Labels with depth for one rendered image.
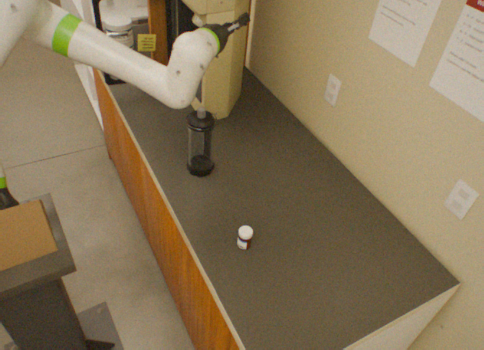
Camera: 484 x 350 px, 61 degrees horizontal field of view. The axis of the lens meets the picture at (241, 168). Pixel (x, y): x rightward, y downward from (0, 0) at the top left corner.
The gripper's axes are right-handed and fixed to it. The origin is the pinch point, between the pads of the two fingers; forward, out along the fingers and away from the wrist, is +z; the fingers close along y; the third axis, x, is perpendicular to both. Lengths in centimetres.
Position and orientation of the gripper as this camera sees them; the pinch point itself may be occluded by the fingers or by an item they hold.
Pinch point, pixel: (235, 23)
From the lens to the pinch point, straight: 147.4
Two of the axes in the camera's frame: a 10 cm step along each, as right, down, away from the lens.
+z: 3.2, -5.1, 7.9
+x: 4.5, 8.2, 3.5
